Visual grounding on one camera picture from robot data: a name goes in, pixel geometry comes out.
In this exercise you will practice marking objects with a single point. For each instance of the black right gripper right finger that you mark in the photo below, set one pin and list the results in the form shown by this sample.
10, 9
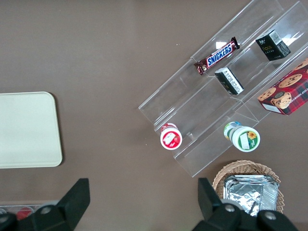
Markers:
209, 204

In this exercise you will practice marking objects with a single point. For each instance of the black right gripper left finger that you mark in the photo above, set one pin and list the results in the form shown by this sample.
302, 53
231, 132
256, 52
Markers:
69, 202

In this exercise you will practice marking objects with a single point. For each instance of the light wicker basket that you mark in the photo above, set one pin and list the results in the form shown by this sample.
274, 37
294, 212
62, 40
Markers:
243, 168

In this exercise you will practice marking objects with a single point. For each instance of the beige plastic tray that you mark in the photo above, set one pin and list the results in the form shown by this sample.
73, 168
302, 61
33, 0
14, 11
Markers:
26, 130

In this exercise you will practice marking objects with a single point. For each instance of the silver foil container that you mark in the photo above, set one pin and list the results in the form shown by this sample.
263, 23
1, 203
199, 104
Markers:
250, 195

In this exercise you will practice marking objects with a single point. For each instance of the red cola bottle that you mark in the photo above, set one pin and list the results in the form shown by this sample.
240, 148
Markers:
24, 213

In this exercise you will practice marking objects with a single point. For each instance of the clear acrylic bottle rack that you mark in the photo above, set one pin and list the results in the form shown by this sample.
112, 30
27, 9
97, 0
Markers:
9, 207

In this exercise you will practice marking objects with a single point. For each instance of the green lid yogurt bottle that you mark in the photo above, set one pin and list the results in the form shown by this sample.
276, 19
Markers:
244, 138

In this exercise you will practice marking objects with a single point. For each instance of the red lid yogurt bottle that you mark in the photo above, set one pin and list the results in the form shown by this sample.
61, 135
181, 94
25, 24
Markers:
170, 139

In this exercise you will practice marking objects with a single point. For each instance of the clear acrylic stepped stand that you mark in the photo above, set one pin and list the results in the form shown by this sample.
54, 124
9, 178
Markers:
204, 108

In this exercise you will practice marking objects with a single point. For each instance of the small black carton box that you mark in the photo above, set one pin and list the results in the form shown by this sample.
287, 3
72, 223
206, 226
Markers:
229, 80
272, 47

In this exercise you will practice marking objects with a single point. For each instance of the red cookie box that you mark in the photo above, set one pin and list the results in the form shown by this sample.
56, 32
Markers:
286, 93

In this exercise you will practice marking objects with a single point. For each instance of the Snickers chocolate bar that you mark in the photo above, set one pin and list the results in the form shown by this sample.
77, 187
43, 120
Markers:
217, 55

